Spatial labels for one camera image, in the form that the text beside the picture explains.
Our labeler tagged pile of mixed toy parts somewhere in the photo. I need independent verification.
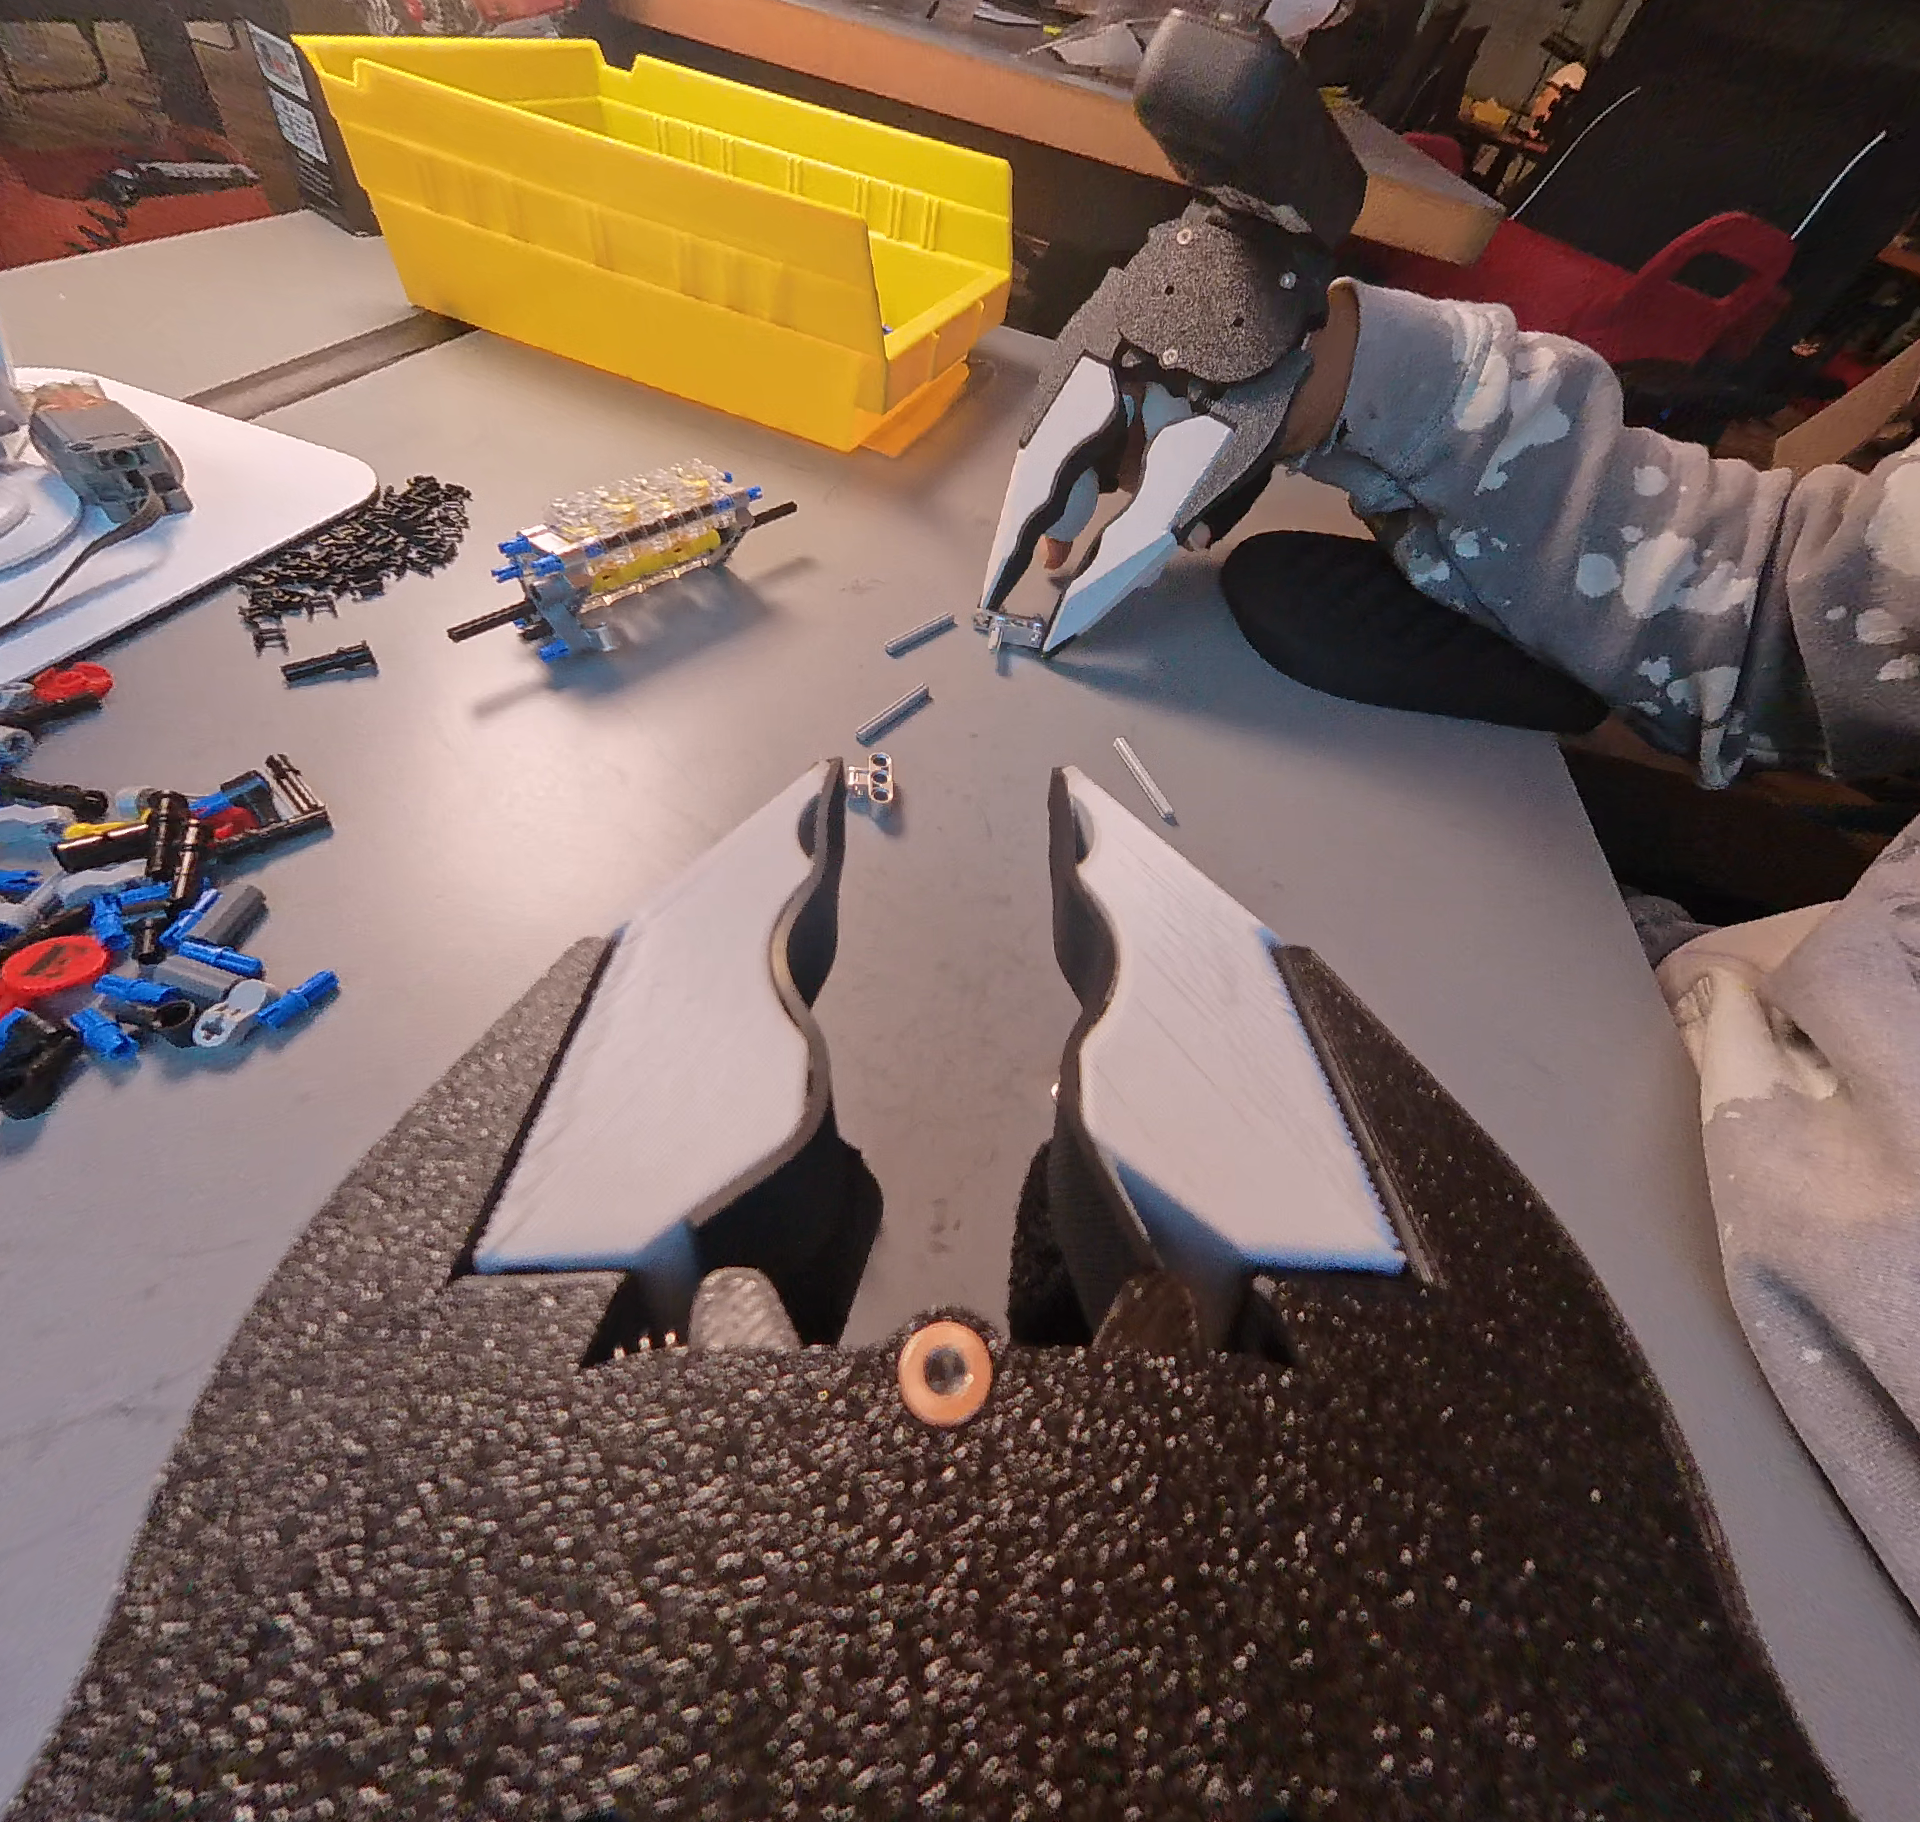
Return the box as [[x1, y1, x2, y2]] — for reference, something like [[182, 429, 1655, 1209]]
[[0, 658, 345, 1121]]

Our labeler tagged red chair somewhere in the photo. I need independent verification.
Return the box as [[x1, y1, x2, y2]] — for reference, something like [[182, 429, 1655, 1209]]
[[1350, 134, 1799, 384]]

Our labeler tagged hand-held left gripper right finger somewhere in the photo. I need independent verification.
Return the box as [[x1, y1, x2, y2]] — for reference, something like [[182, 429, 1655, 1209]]
[[1048, 763, 1412, 1343]]

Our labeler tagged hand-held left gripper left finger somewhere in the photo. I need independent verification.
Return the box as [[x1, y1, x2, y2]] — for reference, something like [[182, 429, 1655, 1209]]
[[468, 756, 850, 1349]]

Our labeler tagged pile of black toy pins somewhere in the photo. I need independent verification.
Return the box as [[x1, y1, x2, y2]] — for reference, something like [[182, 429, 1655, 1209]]
[[238, 475, 474, 652]]

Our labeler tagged person's right forearm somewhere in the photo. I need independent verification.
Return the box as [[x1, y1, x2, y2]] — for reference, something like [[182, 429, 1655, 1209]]
[[1288, 276, 1920, 790]]

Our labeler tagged grey desk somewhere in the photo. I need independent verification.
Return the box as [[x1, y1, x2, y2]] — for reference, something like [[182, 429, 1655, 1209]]
[[0, 210, 1920, 1779]]

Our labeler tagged black motor cable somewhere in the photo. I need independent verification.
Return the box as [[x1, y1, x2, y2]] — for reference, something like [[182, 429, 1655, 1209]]
[[0, 486, 169, 638]]

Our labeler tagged clear toy engine block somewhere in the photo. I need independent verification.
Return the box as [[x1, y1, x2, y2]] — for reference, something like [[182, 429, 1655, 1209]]
[[447, 460, 797, 658]]

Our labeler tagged wooden workbench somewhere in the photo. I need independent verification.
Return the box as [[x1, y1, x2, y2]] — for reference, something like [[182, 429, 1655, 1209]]
[[607, 0, 1507, 263]]

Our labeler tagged yellow plastic bin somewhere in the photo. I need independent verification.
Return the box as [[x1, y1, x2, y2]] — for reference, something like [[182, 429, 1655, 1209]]
[[292, 34, 1018, 462]]

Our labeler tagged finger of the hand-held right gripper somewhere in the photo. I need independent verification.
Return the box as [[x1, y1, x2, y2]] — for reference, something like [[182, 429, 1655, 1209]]
[[977, 352, 1127, 628], [1042, 386, 1244, 658]]

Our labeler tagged grey toy motor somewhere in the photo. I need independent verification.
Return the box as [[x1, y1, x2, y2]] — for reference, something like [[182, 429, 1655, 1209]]
[[28, 379, 194, 522]]

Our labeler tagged person's right hand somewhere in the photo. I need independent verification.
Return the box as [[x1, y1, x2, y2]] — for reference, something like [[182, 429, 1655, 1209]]
[[1046, 415, 1155, 573]]

